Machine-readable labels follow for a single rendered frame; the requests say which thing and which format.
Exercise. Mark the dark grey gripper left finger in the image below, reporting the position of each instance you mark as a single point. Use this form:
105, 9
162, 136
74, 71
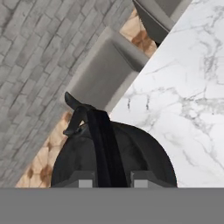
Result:
83, 178

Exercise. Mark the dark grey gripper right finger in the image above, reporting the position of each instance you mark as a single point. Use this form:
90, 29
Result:
143, 178

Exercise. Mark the black kettle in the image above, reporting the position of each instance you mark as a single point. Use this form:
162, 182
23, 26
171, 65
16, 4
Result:
116, 145

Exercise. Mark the grey upholstered chair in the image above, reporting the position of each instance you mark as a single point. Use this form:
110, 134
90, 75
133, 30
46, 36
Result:
106, 73
159, 16

